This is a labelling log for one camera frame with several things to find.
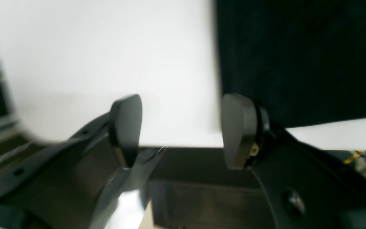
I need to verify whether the black t-shirt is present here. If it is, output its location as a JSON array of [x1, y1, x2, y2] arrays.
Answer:
[[215, 0, 366, 128]]

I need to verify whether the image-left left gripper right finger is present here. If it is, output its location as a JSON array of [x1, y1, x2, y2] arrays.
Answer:
[[221, 94, 366, 229]]

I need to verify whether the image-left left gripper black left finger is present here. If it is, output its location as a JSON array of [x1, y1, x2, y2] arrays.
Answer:
[[0, 94, 164, 229]]

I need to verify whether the yellow cable on floor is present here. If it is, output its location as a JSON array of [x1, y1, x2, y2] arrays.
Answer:
[[343, 150, 365, 164]]

